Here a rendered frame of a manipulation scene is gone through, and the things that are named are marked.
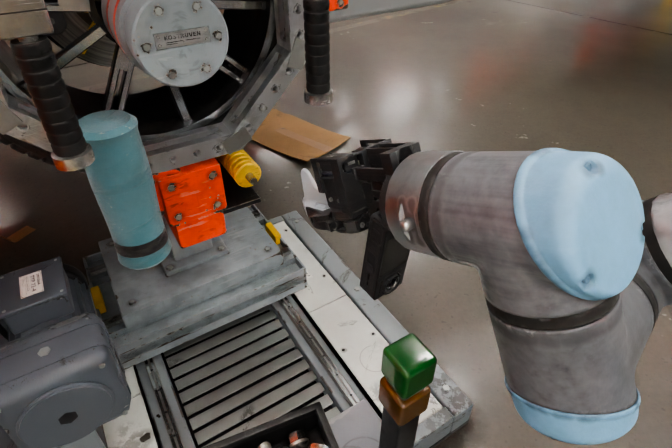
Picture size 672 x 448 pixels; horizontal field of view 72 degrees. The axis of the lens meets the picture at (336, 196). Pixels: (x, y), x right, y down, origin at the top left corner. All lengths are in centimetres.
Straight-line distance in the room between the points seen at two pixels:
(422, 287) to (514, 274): 114
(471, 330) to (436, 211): 104
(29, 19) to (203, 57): 22
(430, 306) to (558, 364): 106
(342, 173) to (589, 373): 25
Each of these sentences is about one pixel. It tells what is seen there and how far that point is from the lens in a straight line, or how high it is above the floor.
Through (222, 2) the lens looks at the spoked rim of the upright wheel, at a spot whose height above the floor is 83.
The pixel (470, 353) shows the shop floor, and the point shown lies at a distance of 133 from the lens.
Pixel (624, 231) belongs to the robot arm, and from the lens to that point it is 34.
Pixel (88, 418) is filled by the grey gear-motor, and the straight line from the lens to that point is 94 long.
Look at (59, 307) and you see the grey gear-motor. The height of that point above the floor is 40.
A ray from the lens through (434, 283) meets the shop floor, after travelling 147.
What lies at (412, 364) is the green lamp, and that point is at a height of 66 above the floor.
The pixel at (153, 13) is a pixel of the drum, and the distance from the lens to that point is 66.
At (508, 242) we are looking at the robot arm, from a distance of 31.
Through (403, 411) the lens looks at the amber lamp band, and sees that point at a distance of 51.
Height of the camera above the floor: 104
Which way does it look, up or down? 36 degrees down
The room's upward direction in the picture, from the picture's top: straight up
